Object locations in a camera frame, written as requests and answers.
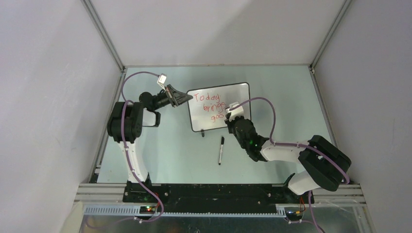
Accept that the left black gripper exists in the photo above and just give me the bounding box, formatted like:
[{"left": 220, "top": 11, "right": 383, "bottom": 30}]
[{"left": 152, "top": 84, "right": 192, "bottom": 111}]

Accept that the white board black frame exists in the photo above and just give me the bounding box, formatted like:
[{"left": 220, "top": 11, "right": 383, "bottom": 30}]
[{"left": 187, "top": 82, "right": 251, "bottom": 132}]

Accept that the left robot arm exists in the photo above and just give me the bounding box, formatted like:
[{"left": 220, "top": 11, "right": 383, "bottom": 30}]
[{"left": 107, "top": 84, "right": 193, "bottom": 183}]

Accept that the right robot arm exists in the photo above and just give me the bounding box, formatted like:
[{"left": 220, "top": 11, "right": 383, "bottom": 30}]
[{"left": 224, "top": 116, "right": 351, "bottom": 203}]

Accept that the black whiteboard marker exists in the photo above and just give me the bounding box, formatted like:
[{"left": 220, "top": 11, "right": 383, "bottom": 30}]
[{"left": 218, "top": 136, "right": 225, "bottom": 165}]

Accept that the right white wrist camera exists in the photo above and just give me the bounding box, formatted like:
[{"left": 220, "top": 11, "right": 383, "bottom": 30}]
[{"left": 225, "top": 102, "right": 244, "bottom": 121}]

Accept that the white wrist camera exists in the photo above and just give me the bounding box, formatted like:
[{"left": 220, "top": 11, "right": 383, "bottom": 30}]
[
  {"left": 157, "top": 73, "right": 167, "bottom": 91},
  {"left": 225, "top": 102, "right": 244, "bottom": 121}
]

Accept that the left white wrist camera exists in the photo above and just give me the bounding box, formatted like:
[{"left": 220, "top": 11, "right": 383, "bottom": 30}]
[{"left": 157, "top": 73, "right": 167, "bottom": 91}]

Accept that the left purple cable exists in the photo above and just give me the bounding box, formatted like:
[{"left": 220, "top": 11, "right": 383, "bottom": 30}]
[{"left": 84, "top": 71, "right": 165, "bottom": 230}]

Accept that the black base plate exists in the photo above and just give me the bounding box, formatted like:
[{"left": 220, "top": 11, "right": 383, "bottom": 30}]
[{"left": 122, "top": 182, "right": 314, "bottom": 213}]

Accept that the grey cable duct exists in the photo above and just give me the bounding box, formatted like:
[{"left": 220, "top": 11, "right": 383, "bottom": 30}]
[{"left": 84, "top": 205, "right": 286, "bottom": 218}]

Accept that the aluminium frame rail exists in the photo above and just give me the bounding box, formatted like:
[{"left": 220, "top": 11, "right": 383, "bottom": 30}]
[{"left": 81, "top": 0, "right": 125, "bottom": 72}]

